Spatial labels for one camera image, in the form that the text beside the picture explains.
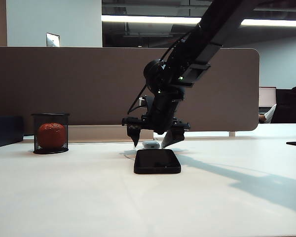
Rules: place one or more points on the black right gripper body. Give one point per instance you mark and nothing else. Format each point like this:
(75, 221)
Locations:
(162, 111)

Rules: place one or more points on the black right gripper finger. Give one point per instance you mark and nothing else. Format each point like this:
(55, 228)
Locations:
(173, 138)
(135, 136)

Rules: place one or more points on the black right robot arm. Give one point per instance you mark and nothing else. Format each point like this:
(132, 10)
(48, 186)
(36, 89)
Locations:
(202, 42)

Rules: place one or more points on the black smartphone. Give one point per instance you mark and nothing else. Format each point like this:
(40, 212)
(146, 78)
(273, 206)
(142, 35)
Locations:
(157, 161)

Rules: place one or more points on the red ball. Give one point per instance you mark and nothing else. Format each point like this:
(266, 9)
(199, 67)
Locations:
(51, 134)

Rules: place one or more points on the black mesh pen holder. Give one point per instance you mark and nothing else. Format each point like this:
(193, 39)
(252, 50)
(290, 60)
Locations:
(50, 121)

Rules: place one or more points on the brown desk partition panel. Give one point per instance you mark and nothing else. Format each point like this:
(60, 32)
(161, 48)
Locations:
(64, 86)

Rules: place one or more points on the long ceiling light strip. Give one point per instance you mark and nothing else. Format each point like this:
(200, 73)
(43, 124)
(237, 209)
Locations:
(143, 19)

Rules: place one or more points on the background computer monitor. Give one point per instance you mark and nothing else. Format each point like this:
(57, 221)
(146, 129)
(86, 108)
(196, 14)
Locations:
(267, 96)

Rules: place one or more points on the background person in dark clothes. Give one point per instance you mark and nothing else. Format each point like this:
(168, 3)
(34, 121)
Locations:
(289, 106)

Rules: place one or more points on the dark blue box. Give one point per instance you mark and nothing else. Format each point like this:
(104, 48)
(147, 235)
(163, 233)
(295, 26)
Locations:
(5, 130)

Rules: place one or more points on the white partition bracket foot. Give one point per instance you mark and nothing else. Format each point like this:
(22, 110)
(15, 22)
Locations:
(231, 134)

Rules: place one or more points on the silver wall plate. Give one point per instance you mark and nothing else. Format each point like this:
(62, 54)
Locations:
(52, 40)

